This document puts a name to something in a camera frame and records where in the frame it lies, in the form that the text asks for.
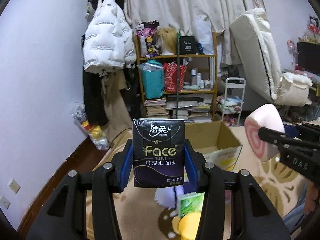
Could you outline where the wooden bookshelf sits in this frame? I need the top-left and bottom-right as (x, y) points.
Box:
(134, 31), (218, 118)

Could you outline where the stack of books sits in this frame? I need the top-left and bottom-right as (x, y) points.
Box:
(144, 98), (170, 118)
(165, 101), (212, 122)

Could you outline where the green pole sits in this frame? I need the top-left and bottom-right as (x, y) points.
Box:
(175, 29), (181, 119)

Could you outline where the black Face tissue pack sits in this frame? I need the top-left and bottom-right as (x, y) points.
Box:
(132, 119), (185, 188)

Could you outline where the purple white plush doll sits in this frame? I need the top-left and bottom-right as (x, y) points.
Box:
(154, 182), (194, 209)

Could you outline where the stack of books left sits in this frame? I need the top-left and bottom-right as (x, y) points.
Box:
(144, 98), (170, 118)

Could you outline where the green tissue pack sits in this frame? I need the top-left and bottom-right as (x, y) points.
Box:
(176, 192), (204, 217)

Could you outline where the yellow plush toy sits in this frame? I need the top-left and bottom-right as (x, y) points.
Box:
(171, 212), (201, 240)

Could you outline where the blonde wig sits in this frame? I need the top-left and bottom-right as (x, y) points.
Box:
(157, 27), (177, 55)

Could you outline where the black box number 40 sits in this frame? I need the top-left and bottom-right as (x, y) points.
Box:
(179, 36), (196, 55)

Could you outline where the person right hand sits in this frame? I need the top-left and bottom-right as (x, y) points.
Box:
(304, 182), (319, 215)

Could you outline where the white puffer jacket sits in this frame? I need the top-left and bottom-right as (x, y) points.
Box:
(83, 0), (137, 75)

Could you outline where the pink swirl roll cushion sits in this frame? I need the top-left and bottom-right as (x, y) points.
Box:
(245, 104), (285, 162)

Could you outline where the purple anime print bag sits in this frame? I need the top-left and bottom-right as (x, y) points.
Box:
(136, 21), (161, 58)

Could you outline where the white rolling cart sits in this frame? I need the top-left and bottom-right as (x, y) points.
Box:
(217, 77), (246, 126)

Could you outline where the cream folded mattress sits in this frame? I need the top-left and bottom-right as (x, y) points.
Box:
(229, 8), (312, 107)

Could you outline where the beige trench coat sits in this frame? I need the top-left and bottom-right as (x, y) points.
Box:
(101, 70), (132, 142)

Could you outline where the teal bag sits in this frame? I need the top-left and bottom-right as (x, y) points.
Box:
(139, 60), (164, 99)

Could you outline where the plastic bag with toys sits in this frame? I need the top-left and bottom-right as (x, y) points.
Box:
(72, 103), (109, 151)

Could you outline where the wall socket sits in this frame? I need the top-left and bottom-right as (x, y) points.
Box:
(8, 179), (21, 194)

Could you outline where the cardboard box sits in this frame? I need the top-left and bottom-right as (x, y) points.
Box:
(185, 121), (242, 171)

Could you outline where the red gift bag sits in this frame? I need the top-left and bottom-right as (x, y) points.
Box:
(164, 62), (187, 93)

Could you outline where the stack of books right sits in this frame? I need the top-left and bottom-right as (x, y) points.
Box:
(165, 101), (212, 122)

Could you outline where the white curtain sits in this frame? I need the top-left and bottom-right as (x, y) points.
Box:
(125, 0), (264, 65)

